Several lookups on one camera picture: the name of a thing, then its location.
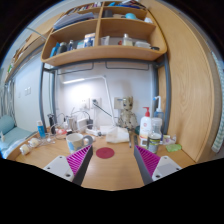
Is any blue bottle with white nozzle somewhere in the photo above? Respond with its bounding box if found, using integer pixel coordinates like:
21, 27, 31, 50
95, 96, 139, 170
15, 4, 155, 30
153, 95, 165, 126

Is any white wall socket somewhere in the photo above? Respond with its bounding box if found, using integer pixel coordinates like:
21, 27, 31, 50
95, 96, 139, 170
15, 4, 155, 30
89, 97, 102, 110

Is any patterned grey curtain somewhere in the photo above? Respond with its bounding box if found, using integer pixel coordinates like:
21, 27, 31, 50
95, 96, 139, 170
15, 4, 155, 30
0, 79, 16, 118

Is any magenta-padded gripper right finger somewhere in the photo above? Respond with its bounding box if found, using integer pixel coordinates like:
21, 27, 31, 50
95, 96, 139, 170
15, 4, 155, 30
133, 144, 183, 186

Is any white pump bottle, red top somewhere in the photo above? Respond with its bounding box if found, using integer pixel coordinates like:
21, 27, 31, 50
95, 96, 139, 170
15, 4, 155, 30
139, 106, 153, 138

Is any black power cable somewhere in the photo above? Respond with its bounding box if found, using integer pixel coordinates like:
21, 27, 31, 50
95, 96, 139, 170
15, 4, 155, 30
93, 100, 117, 120

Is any blue tube with white cap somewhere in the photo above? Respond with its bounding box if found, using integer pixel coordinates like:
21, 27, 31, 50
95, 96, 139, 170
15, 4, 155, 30
36, 120, 47, 139

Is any teal cushion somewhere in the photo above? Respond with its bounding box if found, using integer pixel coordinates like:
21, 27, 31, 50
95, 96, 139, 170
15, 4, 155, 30
0, 114, 34, 158

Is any cream mug with blue print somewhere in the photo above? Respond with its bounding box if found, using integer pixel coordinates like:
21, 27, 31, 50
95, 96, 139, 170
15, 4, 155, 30
65, 132, 95, 154

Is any small white display box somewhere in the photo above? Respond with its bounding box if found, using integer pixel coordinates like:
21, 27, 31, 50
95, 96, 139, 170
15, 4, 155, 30
138, 135, 149, 148

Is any white wall panel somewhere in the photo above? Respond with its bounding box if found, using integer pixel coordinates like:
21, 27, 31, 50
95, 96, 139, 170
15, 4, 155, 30
113, 96, 125, 110

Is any flat round red coaster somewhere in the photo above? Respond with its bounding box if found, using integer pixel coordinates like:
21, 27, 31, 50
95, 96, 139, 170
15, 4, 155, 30
95, 146, 116, 160

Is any clear bottle with dark label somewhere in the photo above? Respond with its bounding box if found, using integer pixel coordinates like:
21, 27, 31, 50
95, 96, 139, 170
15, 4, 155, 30
146, 117, 163, 154

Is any white power adapter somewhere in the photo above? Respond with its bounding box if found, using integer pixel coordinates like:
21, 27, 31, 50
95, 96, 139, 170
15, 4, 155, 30
75, 117, 89, 134

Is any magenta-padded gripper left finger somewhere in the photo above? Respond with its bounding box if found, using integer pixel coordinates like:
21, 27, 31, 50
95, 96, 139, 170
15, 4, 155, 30
43, 144, 94, 187

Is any green cloth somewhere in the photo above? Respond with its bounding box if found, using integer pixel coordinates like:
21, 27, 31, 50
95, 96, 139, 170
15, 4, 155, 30
165, 143, 183, 153

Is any black electric shaver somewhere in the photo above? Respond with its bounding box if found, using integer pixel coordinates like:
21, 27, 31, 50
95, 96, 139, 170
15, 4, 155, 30
46, 113, 57, 135

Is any tree creature figurine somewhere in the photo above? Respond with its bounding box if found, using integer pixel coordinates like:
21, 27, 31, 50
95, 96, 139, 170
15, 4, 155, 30
118, 95, 138, 130

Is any wooden shelf unit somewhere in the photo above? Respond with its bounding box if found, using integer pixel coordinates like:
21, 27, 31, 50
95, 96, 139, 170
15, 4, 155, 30
40, 0, 168, 67

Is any white tape roll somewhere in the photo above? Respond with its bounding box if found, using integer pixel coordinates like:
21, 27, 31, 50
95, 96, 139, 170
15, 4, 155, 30
27, 137, 40, 148
19, 144, 32, 156

